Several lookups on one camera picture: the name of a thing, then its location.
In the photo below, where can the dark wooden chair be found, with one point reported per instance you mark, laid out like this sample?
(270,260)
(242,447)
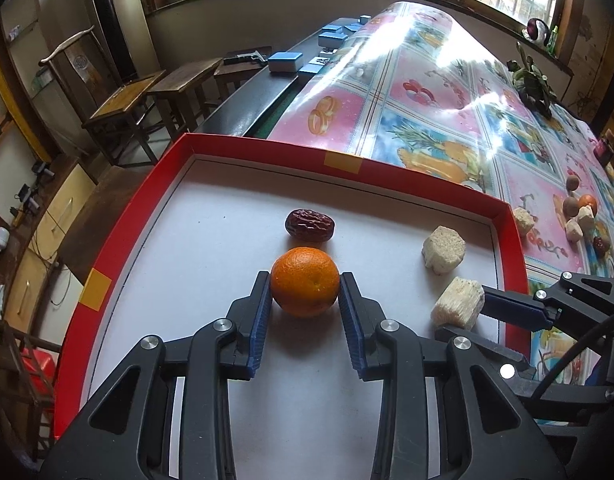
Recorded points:
(12,355)

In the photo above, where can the green bottle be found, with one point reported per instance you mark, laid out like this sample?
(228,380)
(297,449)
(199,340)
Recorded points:
(553,40)

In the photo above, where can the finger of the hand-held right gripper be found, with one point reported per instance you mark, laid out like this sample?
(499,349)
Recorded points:
(512,306)
(492,347)

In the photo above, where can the wooden high-back chair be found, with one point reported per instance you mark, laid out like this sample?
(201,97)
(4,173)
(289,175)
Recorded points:
(122,105)

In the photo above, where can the fruit print plastic tablecloth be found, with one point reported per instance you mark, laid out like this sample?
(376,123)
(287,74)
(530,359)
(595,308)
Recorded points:
(437,110)

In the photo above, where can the dark green plant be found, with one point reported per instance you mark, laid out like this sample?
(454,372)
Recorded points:
(532,80)

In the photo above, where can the small tangerine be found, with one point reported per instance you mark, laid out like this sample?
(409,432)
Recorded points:
(589,202)

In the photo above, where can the red cardboard tray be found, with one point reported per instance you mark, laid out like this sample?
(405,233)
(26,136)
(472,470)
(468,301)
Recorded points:
(212,240)

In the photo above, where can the red plastic stool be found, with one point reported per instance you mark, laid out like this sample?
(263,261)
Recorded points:
(39,367)

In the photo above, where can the standing air conditioner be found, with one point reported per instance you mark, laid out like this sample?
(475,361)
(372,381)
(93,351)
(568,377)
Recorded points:
(112,20)

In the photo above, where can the red date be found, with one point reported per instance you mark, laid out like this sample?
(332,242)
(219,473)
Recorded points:
(309,225)
(601,244)

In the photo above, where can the white bottle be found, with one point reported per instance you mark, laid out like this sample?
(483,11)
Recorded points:
(2,239)

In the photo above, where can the white card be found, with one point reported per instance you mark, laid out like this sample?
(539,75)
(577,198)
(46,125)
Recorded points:
(317,62)

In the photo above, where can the brown longan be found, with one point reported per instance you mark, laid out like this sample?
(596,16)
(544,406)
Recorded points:
(571,205)
(573,181)

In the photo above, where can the wooden cabinet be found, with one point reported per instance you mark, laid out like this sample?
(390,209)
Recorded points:
(52,220)

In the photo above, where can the grey hand tool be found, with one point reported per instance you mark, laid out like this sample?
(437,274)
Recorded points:
(244,56)

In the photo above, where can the pink small box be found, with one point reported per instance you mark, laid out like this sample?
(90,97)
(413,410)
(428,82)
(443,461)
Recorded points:
(602,149)

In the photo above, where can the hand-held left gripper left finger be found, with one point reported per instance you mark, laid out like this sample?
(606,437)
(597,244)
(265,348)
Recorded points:
(259,325)

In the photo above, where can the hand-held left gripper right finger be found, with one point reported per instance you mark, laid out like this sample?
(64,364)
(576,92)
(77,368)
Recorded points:
(351,330)

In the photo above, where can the red white headphones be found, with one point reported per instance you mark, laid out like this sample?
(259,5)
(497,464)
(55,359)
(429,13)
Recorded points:
(537,27)

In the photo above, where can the black charger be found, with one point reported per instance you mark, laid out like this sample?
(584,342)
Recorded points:
(24,194)
(43,169)

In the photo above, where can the white puffed rice chunk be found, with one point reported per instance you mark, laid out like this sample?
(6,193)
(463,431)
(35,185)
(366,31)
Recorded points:
(457,302)
(443,249)
(573,230)
(586,217)
(523,220)

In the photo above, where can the wooden stool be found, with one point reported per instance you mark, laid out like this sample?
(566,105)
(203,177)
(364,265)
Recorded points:
(179,85)
(237,72)

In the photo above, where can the orange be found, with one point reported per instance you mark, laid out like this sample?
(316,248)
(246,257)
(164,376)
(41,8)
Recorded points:
(304,282)

